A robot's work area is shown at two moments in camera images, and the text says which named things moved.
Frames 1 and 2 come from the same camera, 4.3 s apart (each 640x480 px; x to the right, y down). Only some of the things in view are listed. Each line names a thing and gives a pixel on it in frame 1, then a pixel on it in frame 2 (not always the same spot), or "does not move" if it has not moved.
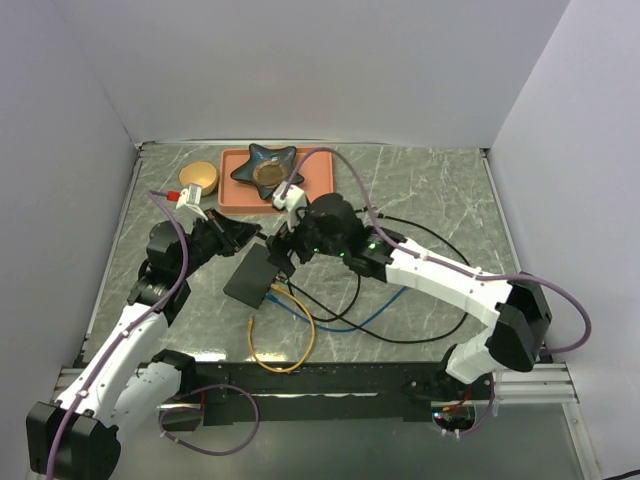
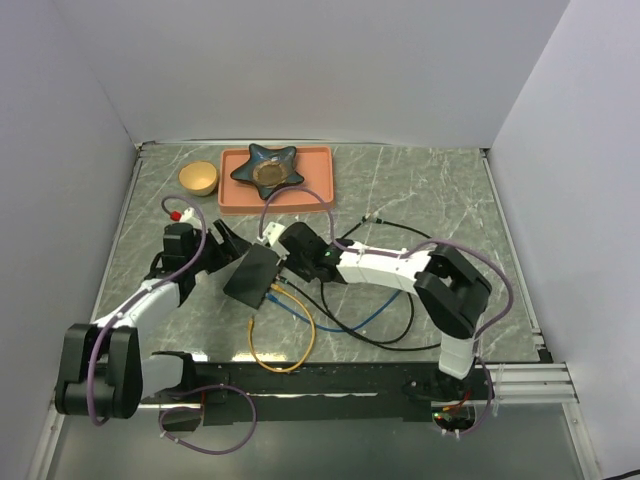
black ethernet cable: (381, 337) -> (325, 307)
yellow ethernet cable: (313, 334) does not move
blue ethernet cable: (284, 306) does not move
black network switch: (253, 278) does not move
